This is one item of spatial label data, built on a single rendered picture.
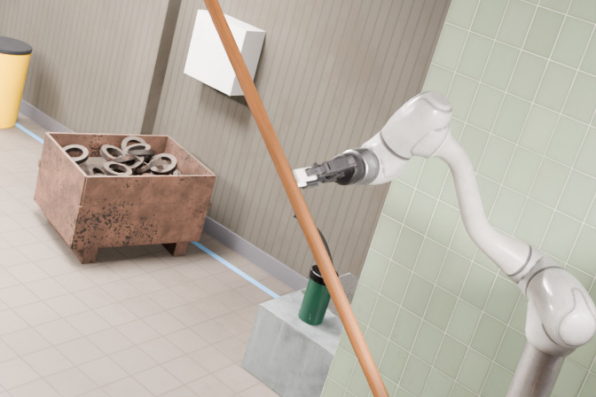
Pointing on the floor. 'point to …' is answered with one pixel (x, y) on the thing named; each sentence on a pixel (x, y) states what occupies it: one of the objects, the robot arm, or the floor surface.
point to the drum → (11, 78)
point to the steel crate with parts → (121, 191)
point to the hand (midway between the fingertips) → (299, 177)
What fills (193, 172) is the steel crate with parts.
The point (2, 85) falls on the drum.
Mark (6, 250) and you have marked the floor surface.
